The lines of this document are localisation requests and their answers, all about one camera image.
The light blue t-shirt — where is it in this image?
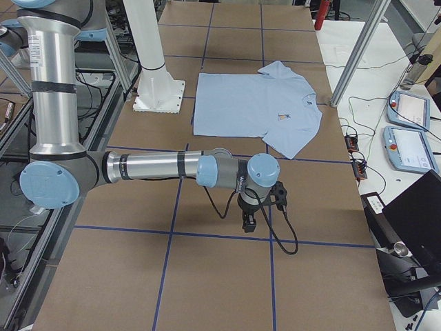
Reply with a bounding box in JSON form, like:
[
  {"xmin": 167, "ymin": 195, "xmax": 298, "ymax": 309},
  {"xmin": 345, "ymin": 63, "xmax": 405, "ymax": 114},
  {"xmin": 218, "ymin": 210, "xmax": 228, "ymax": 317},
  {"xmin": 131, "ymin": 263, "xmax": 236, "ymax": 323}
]
[{"xmin": 193, "ymin": 61, "xmax": 322, "ymax": 159}]

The aluminium frame cart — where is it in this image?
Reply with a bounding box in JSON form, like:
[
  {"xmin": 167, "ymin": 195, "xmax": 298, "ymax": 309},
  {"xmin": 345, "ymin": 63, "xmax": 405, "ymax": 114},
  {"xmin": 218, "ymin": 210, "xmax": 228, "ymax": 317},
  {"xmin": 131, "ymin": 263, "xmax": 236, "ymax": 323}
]
[{"xmin": 1, "ymin": 20, "xmax": 137, "ymax": 330}]

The orange black electronics board upper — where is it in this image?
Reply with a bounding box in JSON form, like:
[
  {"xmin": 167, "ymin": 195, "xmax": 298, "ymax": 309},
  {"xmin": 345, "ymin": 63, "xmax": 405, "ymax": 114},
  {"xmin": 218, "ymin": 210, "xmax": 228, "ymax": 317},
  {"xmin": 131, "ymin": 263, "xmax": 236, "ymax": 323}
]
[{"xmin": 345, "ymin": 135, "xmax": 359, "ymax": 152}]

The clear water bottle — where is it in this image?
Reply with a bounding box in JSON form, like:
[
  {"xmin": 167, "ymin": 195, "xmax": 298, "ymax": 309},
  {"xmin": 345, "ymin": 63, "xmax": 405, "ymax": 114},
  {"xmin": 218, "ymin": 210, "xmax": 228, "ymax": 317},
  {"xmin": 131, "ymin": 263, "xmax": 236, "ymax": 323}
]
[{"xmin": 400, "ymin": 54, "xmax": 433, "ymax": 90}]

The orange black electronics board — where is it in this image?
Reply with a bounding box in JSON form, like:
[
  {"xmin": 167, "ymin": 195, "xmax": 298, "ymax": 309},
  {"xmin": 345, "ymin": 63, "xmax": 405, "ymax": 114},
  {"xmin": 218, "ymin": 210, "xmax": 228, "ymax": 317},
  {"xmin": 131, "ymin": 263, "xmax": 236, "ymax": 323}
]
[
  {"xmin": 345, "ymin": 135, "xmax": 359, "ymax": 152},
  {"xmin": 351, "ymin": 159, "xmax": 367, "ymax": 181}
]

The black monitor stand box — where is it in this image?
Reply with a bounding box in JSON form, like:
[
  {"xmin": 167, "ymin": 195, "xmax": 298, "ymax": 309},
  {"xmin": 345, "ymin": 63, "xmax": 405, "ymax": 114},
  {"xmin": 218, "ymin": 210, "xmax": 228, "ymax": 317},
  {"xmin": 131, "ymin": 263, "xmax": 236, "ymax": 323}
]
[{"xmin": 360, "ymin": 192, "xmax": 440, "ymax": 317}]

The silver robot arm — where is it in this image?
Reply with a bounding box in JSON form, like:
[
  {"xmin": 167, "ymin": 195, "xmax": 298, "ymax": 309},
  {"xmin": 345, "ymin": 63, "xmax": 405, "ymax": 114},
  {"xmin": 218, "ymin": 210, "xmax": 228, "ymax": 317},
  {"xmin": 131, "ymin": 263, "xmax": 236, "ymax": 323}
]
[{"xmin": 17, "ymin": 1, "xmax": 287, "ymax": 232}]

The teach pendant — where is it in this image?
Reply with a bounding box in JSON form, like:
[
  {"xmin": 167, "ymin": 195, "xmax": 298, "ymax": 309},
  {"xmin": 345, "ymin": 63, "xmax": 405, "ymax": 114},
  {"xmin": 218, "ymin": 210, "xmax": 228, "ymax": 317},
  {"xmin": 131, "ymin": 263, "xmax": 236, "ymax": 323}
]
[
  {"xmin": 382, "ymin": 126, "xmax": 439, "ymax": 174},
  {"xmin": 387, "ymin": 91, "xmax": 430, "ymax": 131}
]

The lower teach pendant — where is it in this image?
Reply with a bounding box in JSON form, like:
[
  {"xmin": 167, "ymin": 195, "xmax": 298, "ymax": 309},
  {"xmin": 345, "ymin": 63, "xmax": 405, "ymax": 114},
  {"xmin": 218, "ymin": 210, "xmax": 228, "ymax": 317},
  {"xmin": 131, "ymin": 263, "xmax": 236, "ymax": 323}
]
[{"xmin": 382, "ymin": 126, "xmax": 439, "ymax": 174}]

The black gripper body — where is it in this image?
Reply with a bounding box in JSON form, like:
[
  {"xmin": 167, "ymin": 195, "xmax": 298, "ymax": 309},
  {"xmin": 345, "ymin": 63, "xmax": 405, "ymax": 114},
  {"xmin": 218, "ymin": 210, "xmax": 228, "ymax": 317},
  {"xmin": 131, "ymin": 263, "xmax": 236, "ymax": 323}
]
[{"xmin": 237, "ymin": 195, "xmax": 259, "ymax": 232}]

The orange black electronics board lower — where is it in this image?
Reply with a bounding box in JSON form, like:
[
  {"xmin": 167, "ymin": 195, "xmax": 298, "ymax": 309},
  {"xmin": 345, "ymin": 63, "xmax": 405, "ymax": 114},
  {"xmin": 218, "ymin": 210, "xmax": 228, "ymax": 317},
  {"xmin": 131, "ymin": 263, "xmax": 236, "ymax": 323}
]
[{"xmin": 351, "ymin": 159, "xmax": 367, "ymax": 181}]

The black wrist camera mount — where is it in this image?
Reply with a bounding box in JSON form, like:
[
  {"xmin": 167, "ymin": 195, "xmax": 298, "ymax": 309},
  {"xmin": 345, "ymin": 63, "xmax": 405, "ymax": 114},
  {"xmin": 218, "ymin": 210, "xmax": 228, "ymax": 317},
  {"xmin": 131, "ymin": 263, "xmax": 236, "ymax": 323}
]
[{"xmin": 270, "ymin": 181, "xmax": 287, "ymax": 212}]

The upper teach pendant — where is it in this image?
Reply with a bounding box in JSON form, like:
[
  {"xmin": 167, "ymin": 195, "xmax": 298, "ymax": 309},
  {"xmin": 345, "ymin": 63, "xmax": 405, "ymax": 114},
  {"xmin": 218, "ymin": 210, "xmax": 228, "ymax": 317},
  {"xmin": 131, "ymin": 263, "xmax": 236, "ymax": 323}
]
[{"xmin": 387, "ymin": 91, "xmax": 430, "ymax": 131}]

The red fire extinguisher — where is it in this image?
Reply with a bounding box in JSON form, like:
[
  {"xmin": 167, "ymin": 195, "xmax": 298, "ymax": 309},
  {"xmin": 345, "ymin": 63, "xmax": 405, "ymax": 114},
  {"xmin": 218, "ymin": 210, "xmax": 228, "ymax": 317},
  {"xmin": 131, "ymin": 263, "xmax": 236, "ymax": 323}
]
[{"xmin": 314, "ymin": 0, "xmax": 330, "ymax": 31}]

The black laptop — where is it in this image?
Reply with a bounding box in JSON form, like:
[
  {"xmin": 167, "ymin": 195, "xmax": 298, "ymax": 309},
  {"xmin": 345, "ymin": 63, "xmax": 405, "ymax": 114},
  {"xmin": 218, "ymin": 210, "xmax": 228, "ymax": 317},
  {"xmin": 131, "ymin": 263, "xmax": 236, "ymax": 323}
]
[{"xmin": 383, "ymin": 170, "xmax": 440, "ymax": 274}]

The aluminium frame post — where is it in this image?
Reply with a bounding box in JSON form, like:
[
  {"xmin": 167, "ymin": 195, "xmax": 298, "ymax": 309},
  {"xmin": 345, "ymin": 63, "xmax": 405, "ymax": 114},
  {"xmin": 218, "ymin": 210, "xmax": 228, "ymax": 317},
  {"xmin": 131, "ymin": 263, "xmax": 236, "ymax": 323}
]
[{"xmin": 330, "ymin": 0, "xmax": 391, "ymax": 108}]

